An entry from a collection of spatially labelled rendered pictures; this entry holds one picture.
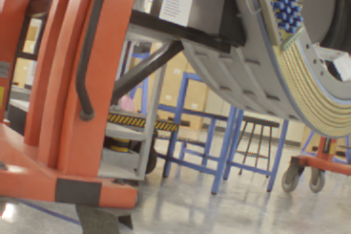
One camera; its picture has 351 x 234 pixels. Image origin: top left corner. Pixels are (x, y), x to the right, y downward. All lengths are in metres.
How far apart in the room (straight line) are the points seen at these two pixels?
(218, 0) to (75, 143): 0.70
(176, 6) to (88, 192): 0.55
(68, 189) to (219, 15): 0.74
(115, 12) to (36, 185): 0.38
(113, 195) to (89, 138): 0.14
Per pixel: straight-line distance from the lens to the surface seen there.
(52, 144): 1.01
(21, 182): 0.92
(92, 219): 1.06
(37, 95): 1.22
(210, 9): 1.49
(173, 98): 8.61
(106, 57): 0.99
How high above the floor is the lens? 0.45
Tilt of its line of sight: 1 degrees down
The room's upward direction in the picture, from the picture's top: 12 degrees clockwise
